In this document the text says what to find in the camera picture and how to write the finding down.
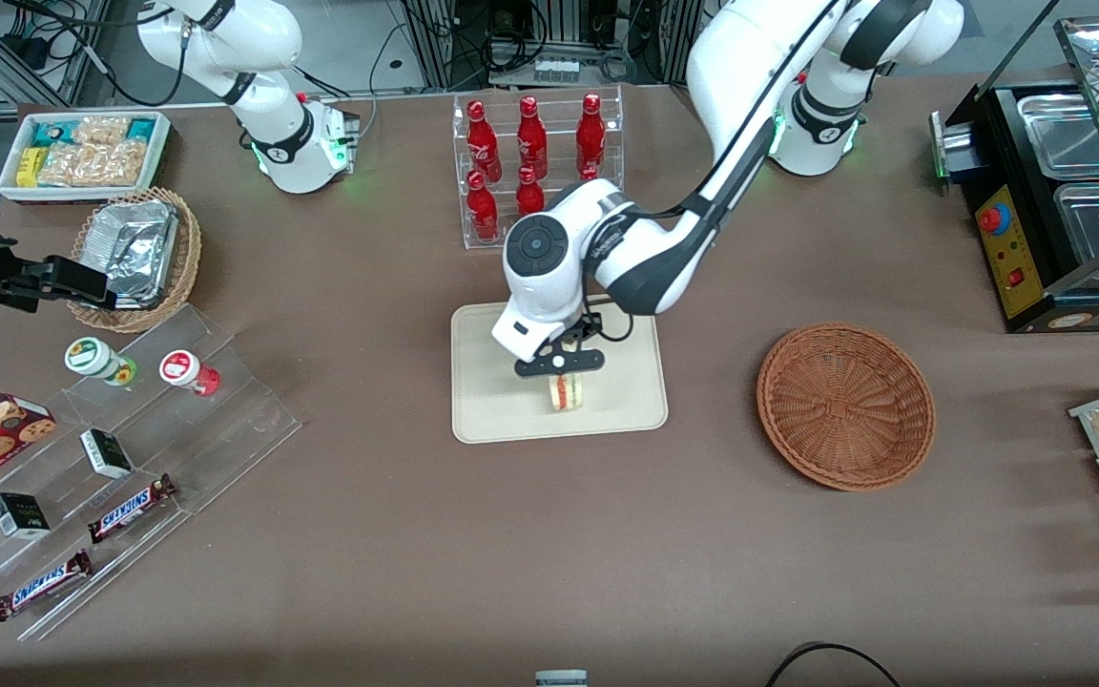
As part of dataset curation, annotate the white plastic snack bin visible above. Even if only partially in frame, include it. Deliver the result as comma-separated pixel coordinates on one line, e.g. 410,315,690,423
0,111,173,205

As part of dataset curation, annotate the round brown wicker basket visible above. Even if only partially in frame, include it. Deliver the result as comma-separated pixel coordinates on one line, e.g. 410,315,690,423
757,323,937,493

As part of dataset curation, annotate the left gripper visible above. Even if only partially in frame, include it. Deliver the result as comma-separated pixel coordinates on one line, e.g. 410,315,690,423
491,303,606,380

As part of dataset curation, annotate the cream plastic tray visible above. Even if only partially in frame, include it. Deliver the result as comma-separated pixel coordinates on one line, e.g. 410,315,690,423
450,301,670,447

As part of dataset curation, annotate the aluminium foil tray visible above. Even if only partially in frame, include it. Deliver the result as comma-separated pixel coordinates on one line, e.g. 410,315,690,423
80,199,180,308

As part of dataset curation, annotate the clear acrylic stepped display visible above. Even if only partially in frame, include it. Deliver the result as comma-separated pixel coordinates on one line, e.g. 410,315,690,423
0,304,303,642

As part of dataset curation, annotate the bag of puffed rice snack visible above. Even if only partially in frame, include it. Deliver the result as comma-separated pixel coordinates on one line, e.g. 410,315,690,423
73,115,134,146
38,140,152,189

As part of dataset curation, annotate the black food warmer yellow panel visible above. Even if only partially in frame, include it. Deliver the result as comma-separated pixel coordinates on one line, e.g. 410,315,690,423
929,13,1099,335

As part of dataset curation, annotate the Snickers chocolate bar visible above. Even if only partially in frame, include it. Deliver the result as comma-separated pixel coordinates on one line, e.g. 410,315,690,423
0,549,93,624
86,473,177,546

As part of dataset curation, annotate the small black carton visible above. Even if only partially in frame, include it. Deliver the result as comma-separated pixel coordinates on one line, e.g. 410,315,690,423
79,428,135,481
0,491,52,541

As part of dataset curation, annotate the striped sandwich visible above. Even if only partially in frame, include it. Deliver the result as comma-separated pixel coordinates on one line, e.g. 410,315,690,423
549,373,587,414

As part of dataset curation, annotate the tan wicker basket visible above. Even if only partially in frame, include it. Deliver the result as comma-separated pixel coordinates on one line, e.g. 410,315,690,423
66,187,203,334

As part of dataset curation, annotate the clear acrylic bottle rack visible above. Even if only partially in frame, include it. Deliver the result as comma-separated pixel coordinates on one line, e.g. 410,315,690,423
451,85,626,252

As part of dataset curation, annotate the green lid dessert cup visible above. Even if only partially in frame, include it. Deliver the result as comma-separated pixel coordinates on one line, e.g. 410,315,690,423
65,336,138,388

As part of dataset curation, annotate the red lid dessert cup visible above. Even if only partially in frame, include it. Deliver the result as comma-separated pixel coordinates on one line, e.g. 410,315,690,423
159,349,222,398

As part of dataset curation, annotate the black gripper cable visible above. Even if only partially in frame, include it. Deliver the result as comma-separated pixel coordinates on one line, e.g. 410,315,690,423
576,294,637,346

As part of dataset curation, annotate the black looped cable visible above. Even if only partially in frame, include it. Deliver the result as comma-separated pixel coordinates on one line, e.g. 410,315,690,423
763,641,903,687

